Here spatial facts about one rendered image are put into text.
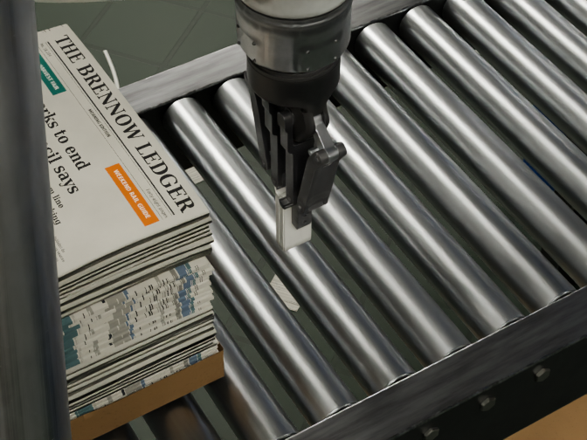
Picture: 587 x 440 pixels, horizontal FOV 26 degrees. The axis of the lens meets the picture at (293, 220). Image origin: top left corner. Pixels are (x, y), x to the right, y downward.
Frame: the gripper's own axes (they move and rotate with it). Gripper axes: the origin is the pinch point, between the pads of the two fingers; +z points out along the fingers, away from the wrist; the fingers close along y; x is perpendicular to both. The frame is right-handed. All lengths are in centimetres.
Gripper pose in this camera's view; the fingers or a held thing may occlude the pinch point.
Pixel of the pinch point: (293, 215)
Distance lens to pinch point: 114.9
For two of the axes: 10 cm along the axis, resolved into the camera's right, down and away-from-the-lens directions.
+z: 0.0, 6.7, 7.4
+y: 5.1, 6.4, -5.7
